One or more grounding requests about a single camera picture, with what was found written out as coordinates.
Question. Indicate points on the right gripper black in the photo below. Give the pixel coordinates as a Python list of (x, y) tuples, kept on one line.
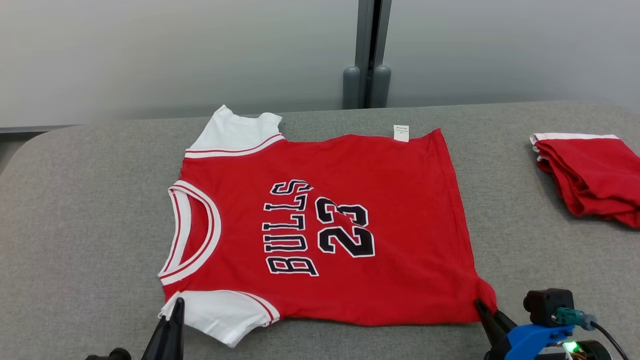
[(496, 351)]

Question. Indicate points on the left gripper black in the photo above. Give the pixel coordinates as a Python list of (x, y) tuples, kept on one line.
[(112, 355)]

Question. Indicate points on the red Bulls jersey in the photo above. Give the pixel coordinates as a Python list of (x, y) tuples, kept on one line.
[(400, 220)]

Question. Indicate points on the red shorts white trim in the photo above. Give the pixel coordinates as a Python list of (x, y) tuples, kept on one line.
[(595, 180)]

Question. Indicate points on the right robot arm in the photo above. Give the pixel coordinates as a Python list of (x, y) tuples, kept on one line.
[(595, 351)]

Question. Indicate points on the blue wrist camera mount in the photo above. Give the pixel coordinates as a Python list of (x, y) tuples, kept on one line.
[(530, 342)]

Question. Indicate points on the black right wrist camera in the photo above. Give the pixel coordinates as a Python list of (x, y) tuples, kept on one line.
[(545, 305)]

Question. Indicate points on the green camera connector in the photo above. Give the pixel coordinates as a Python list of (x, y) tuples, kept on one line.
[(572, 316)]

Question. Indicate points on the grey partition base rail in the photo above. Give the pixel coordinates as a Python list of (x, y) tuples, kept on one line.
[(35, 129)]

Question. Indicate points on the grey partition post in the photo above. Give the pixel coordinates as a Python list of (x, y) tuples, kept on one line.
[(367, 50)]

